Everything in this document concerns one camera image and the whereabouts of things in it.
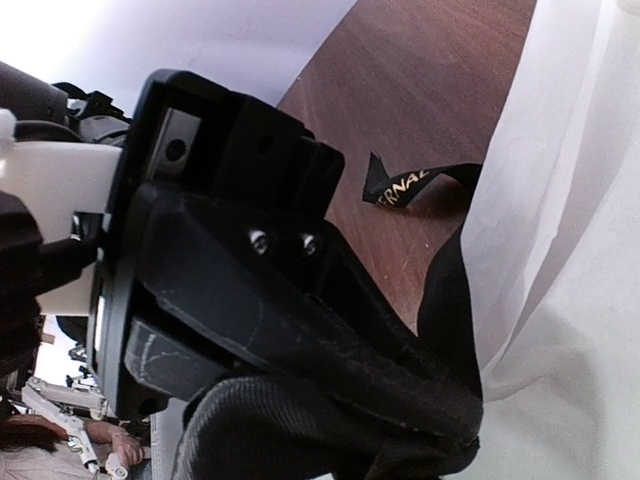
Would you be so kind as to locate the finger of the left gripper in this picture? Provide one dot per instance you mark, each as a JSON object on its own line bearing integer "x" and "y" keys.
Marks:
{"x": 217, "y": 284}

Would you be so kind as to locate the white wrapping paper sheet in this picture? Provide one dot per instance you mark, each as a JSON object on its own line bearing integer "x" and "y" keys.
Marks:
{"x": 551, "y": 250}

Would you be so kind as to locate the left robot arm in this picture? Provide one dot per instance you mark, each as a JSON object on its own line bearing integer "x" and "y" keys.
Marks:
{"x": 58, "y": 171}

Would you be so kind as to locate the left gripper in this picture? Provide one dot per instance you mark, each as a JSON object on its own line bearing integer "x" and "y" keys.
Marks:
{"x": 194, "y": 136}

